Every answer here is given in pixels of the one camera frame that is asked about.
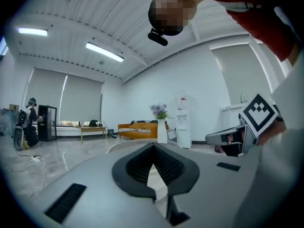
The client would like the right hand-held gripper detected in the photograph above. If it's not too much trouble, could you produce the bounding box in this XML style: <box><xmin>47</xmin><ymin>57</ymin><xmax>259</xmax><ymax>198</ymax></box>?
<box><xmin>205</xmin><ymin>93</ymin><xmax>281</xmax><ymax>158</ymax></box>

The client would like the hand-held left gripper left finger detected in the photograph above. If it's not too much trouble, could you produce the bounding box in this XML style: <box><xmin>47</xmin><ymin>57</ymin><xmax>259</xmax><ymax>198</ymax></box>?
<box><xmin>33</xmin><ymin>142</ymin><xmax>171</xmax><ymax>228</ymax></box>

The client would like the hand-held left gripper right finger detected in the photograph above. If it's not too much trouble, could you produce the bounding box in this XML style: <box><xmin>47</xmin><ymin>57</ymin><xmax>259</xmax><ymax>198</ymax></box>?
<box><xmin>153</xmin><ymin>142</ymin><xmax>260</xmax><ymax>228</ymax></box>

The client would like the person's right forearm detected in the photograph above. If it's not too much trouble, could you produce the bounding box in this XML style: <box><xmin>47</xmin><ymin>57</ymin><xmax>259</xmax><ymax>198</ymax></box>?
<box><xmin>257</xmin><ymin>41</ymin><xmax>301</xmax><ymax>147</ymax></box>

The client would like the white kitchen cabinet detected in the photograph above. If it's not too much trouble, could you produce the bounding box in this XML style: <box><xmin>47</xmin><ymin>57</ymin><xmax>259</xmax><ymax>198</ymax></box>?
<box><xmin>219</xmin><ymin>102</ymin><xmax>250</xmax><ymax>128</ymax></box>

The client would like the grey laundry basket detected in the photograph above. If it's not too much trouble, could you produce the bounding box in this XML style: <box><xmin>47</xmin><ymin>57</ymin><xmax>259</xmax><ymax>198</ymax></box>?
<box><xmin>167</xmin><ymin>128</ymin><xmax>178</xmax><ymax>143</ymax></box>

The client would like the orange sofa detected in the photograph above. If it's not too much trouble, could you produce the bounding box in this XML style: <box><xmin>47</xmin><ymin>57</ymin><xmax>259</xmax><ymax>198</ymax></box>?
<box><xmin>117</xmin><ymin>120</ymin><xmax>170</xmax><ymax>140</ymax></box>

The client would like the black white striped cushion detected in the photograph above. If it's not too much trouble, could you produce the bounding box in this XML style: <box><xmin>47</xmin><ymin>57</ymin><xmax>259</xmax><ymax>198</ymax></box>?
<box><xmin>118</xmin><ymin>120</ymin><xmax>159</xmax><ymax>134</ymax></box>

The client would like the white vase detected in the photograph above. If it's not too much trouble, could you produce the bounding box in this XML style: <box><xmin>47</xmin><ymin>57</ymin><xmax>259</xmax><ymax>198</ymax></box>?
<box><xmin>157</xmin><ymin>118</ymin><xmax>168</xmax><ymax>144</ymax></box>

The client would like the white water dispenser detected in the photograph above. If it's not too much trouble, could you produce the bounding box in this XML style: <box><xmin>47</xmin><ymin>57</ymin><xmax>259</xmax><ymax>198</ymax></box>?
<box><xmin>175</xmin><ymin>93</ymin><xmax>192</xmax><ymax>150</ymax></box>

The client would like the low wooden table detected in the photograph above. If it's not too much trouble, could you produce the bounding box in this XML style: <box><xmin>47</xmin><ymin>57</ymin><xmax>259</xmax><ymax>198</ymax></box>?
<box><xmin>78</xmin><ymin>125</ymin><xmax>108</xmax><ymax>143</ymax></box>

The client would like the purple flower bouquet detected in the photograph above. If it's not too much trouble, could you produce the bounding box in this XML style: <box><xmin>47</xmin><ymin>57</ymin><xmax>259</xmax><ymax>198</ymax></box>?
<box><xmin>149</xmin><ymin>103</ymin><xmax>173</xmax><ymax>121</ymax></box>

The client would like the large grey roller blind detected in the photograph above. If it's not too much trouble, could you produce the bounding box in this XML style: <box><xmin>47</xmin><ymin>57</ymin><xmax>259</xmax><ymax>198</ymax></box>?
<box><xmin>210</xmin><ymin>43</ymin><xmax>276</xmax><ymax>104</ymax></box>

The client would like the black glass display cabinet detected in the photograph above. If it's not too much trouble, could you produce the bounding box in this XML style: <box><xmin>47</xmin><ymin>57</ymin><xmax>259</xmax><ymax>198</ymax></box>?
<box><xmin>38</xmin><ymin>104</ymin><xmax>58</xmax><ymax>142</ymax></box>

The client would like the long ceiling light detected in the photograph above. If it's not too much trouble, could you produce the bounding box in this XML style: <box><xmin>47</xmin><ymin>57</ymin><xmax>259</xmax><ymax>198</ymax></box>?
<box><xmin>17</xmin><ymin>27</ymin><xmax>48</xmax><ymax>38</ymax></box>
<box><xmin>85</xmin><ymin>41</ymin><xmax>125</xmax><ymax>63</ymax></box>

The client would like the person's red jacket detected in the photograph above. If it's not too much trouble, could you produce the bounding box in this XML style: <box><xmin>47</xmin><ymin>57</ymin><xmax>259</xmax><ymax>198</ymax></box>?
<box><xmin>205</xmin><ymin>0</ymin><xmax>301</xmax><ymax>62</ymax></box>

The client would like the person's head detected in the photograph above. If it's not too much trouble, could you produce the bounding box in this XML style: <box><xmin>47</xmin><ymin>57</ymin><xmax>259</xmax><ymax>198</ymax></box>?
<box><xmin>147</xmin><ymin>0</ymin><xmax>209</xmax><ymax>37</ymax></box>

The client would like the large glass window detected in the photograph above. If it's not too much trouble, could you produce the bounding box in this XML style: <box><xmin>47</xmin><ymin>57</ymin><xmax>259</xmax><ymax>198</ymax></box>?
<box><xmin>0</xmin><ymin>37</ymin><xmax>9</xmax><ymax>57</ymax></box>

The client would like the white floor cable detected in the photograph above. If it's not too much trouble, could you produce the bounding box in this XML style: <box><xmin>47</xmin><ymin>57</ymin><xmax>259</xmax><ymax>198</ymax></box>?
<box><xmin>16</xmin><ymin>154</ymin><xmax>47</xmax><ymax>195</ymax></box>

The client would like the black head-mounted camera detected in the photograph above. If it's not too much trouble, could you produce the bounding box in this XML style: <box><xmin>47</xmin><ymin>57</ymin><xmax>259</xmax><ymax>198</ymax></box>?
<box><xmin>147</xmin><ymin>28</ymin><xmax>169</xmax><ymax>48</ymax></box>

